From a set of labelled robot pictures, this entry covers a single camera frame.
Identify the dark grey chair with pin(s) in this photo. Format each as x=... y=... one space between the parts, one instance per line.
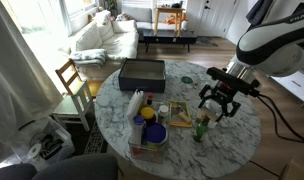
x=81 y=167

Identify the white pill bottle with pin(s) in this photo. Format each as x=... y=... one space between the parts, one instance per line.
x=162 y=113

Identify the clear storage bin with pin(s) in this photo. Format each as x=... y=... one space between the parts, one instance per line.
x=42 y=143

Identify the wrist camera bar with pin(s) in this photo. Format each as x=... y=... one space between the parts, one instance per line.
x=229 y=82

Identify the wooden chair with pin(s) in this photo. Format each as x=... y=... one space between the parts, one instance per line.
x=74 y=106

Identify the wooden block on book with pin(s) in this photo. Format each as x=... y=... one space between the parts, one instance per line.
x=184 y=117

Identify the clear plastic box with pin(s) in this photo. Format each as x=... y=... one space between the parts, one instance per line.
x=148 y=153

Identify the green round lid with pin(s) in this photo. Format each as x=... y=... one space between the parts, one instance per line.
x=186 y=80

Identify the yellow picture book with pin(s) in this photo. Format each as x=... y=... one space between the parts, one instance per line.
x=175 y=108

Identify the dark blue open box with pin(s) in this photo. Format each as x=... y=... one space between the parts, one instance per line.
x=143 y=74

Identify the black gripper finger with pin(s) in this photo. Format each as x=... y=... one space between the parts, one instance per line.
x=203 y=100
x=229 y=110

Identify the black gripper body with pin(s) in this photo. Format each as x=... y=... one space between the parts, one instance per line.
x=219 y=95

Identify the blue lid container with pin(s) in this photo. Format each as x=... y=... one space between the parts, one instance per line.
x=155 y=134

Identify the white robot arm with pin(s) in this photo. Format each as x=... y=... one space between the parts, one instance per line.
x=271 y=48

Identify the dark coffee table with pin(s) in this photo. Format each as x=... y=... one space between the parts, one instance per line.
x=168 y=37

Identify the white paper bag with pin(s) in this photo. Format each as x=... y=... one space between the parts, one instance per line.
x=134 y=105

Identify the yellow lid jar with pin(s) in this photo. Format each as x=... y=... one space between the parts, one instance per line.
x=148 y=115

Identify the green glass bottle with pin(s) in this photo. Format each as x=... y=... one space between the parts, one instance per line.
x=201 y=129

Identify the grey blanket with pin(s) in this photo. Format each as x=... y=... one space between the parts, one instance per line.
x=89 y=57

